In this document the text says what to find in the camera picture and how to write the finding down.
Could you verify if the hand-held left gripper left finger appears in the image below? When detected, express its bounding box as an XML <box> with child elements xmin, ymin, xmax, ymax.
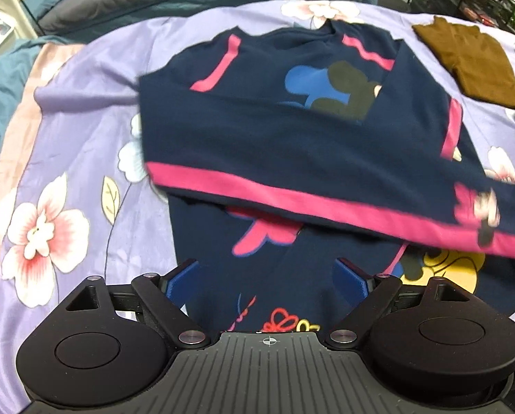
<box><xmin>65</xmin><ymin>259</ymin><xmax>206</xmax><ymax>349</ymax></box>

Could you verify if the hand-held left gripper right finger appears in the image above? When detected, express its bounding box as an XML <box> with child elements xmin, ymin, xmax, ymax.
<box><xmin>326</xmin><ymin>257</ymin><xmax>471</xmax><ymax>349</ymax></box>

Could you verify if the navy cartoon print shirt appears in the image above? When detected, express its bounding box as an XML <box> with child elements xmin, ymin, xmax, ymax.
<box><xmin>138</xmin><ymin>18</ymin><xmax>515</xmax><ymax>338</ymax></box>

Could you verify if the purple floral blanket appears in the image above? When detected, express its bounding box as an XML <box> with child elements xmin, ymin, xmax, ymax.
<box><xmin>0</xmin><ymin>0</ymin><xmax>515</xmax><ymax>414</ymax></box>

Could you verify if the brown folded garment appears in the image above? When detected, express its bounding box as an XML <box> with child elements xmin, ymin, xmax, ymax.
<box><xmin>412</xmin><ymin>15</ymin><xmax>515</xmax><ymax>109</ymax></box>

